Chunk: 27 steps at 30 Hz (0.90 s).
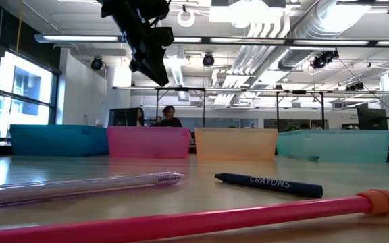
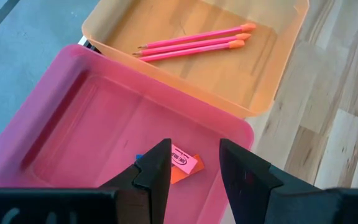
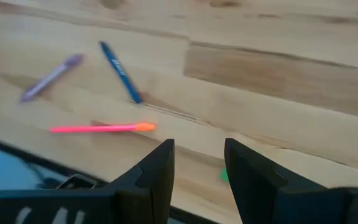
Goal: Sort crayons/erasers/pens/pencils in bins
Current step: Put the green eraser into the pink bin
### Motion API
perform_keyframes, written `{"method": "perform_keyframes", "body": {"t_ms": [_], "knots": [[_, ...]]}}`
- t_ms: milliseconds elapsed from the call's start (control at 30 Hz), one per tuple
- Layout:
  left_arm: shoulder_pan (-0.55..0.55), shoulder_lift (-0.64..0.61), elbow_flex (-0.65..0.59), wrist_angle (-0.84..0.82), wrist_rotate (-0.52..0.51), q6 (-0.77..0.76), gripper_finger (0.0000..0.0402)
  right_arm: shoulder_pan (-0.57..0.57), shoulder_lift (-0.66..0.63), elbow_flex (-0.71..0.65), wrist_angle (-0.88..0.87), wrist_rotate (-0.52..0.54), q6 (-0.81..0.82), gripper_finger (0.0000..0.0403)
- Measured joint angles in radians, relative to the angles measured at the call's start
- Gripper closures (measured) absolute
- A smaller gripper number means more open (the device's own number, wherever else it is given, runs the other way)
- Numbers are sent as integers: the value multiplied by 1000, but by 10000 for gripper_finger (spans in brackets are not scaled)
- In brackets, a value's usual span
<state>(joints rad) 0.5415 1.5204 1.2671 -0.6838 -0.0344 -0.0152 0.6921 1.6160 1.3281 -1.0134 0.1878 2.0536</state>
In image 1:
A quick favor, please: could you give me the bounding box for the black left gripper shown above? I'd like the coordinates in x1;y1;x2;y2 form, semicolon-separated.
111;8;175;87

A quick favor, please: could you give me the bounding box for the clear purple pen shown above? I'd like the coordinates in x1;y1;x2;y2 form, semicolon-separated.
0;171;184;209

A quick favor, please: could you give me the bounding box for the black monitor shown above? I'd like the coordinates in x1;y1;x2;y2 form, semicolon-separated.
108;107;139;128
357;107;389;131

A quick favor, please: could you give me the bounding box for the black overhead light beam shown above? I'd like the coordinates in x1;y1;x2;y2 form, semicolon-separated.
34;33;389;47

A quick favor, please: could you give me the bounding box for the pink plastic bin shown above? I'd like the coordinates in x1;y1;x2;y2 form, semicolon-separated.
107;126;191;159

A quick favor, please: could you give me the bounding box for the blue plastic bin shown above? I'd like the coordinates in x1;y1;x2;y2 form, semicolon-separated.
9;124;109;157

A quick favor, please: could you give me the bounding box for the orange plastic bin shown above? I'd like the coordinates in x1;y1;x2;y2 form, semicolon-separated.
194;127;279;161

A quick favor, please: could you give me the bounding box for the large window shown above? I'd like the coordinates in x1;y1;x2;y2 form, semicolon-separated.
0;50;59;144

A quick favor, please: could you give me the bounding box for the pink pencil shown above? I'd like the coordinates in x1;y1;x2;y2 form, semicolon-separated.
0;189;389;243

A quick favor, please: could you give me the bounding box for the dark blue crayon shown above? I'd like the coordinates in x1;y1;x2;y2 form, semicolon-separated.
213;173;324;200

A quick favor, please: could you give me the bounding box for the teal plastic bin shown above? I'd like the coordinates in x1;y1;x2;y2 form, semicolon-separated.
276;129;389;163

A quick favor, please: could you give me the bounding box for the white ring fixture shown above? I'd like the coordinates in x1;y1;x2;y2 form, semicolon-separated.
176;8;196;28

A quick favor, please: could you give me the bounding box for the black overhead camera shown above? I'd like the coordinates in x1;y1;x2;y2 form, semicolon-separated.
202;53;215;68

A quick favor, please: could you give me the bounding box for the black metal frame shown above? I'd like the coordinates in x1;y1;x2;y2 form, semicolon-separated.
276;90;326;131
155;86;207;128

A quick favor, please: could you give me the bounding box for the silver air duct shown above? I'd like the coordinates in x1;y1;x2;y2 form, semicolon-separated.
278;0;371;70

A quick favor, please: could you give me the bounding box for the black ceiling camera cluster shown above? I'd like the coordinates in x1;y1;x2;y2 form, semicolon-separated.
311;49;340;70

